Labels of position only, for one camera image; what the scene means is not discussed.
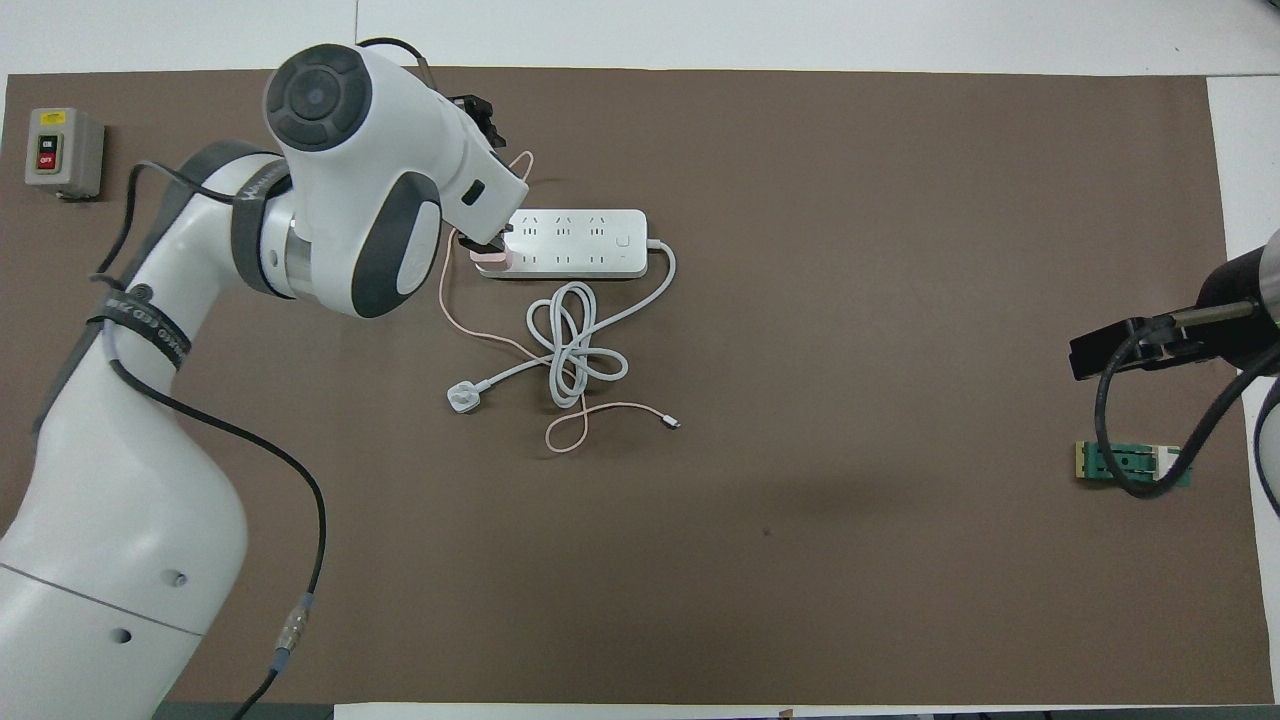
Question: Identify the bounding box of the thin pink charger cable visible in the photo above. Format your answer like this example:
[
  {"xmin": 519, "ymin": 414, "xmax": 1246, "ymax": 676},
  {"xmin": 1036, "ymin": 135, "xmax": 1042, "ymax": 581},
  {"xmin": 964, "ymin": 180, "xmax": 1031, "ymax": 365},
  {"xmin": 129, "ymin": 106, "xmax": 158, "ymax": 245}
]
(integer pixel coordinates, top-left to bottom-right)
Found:
[{"xmin": 438, "ymin": 150, "xmax": 683, "ymax": 454}]

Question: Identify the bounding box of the grey on-off switch box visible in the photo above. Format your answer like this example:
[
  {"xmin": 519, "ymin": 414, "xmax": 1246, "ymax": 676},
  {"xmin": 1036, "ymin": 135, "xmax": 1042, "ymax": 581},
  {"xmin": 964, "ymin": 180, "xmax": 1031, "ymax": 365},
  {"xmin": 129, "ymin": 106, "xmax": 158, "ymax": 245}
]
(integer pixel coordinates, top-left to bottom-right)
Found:
[{"xmin": 25, "ymin": 107, "xmax": 106, "ymax": 199}]

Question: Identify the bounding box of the green circuit board connector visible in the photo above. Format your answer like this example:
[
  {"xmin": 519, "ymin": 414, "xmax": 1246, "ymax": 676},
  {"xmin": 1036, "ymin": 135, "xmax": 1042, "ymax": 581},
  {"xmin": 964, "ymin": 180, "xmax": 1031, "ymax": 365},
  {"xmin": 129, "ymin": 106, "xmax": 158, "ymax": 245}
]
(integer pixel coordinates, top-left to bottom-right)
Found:
[{"xmin": 1075, "ymin": 440, "xmax": 1194, "ymax": 489}]

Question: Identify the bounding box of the white power cord with plug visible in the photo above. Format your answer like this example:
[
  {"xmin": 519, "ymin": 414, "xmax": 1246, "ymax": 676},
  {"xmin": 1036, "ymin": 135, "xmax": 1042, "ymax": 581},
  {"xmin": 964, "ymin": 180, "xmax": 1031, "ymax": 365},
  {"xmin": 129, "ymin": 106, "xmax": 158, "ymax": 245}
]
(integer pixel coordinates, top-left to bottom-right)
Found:
[{"xmin": 446, "ymin": 238, "xmax": 678, "ymax": 416}]

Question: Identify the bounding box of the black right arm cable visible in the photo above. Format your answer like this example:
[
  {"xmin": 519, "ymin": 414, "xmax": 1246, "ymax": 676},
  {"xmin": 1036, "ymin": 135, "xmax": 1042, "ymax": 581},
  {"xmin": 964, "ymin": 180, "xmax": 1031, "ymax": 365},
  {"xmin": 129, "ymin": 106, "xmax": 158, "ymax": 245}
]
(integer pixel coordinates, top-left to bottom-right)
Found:
[{"xmin": 1095, "ymin": 300, "xmax": 1280, "ymax": 499}]

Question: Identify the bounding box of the white power strip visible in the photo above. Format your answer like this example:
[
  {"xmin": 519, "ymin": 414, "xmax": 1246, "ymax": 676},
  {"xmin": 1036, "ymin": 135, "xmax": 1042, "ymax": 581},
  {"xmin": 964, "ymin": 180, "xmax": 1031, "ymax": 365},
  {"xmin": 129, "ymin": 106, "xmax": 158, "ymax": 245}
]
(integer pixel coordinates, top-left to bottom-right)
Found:
[{"xmin": 480, "ymin": 208, "xmax": 649, "ymax": 281}]

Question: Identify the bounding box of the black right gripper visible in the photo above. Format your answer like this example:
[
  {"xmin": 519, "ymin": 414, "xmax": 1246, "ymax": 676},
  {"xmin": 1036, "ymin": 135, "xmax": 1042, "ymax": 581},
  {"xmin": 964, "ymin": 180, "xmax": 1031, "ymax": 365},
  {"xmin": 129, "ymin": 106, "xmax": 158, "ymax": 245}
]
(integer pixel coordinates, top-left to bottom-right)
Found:
[{"xmin": 1068, "ymin": 317, "xmax": 1217, "ymax": 383}]

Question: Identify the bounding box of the brown table mat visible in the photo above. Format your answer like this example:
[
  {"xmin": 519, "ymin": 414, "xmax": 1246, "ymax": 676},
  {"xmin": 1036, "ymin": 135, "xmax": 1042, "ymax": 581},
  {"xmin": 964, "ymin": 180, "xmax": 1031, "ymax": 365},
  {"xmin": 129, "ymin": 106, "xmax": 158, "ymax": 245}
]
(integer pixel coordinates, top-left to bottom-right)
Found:
[{"xmin": 0, "ymin": 67, "xmax": 1276, "ymax": 706}]

